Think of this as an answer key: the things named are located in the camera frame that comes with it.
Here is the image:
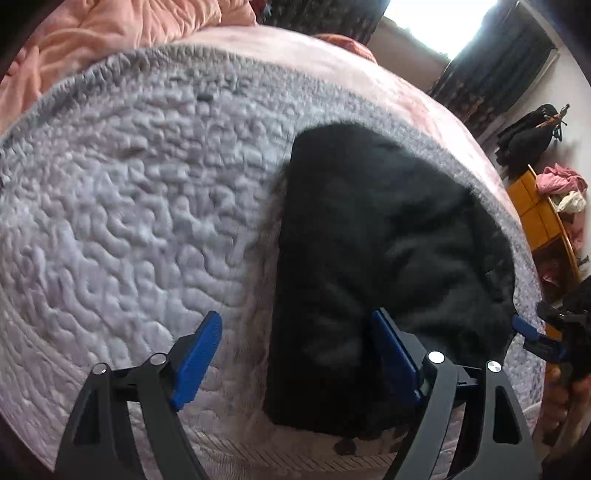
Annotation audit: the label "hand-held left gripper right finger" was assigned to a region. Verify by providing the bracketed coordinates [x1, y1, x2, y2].
[369, 308, 541, 480]

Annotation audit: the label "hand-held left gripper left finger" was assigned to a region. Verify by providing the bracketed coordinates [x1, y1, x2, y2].
[55, 311, 223, 480]

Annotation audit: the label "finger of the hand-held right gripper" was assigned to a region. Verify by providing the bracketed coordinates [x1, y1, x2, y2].
[523, 336, 571, 361]
[511, 316, 548, 343]

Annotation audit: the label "black pants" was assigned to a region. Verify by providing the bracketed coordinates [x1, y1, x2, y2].
[263, 121, 517, 441]

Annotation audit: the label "person's right hand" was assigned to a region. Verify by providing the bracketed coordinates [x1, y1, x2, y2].
[544, 362, 591, 464]

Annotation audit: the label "pile of light clothes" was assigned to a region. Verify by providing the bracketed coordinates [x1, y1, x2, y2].
[555, 191, 586, 214]

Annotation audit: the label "yellow wooden cabinet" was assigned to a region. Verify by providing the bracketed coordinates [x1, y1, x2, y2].
[507, 165, 583, 282]

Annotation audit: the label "pink crumpled clothes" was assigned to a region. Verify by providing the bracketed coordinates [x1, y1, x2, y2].
[536, 163, 588, 195]

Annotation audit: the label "grey quilted blanket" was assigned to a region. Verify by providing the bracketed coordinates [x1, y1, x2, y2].
[0, 41, 548, 480]

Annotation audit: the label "black hanging clothes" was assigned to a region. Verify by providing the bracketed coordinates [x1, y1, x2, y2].
[495, 104, 571, 177]

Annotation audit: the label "dark patterned curtain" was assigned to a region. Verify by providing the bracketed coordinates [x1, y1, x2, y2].
[428, 0, 556, 126]
[265, 0, 393, 45]

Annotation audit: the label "bright window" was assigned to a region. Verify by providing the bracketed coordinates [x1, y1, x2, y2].
[382, 0, 502, 57]

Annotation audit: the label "orange cloth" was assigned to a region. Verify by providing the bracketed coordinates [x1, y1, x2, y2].
[318, 34, 378, 63]

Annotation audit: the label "peach fluffy comforter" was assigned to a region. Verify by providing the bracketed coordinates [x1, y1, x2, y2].
[0, 0, 257, 134]

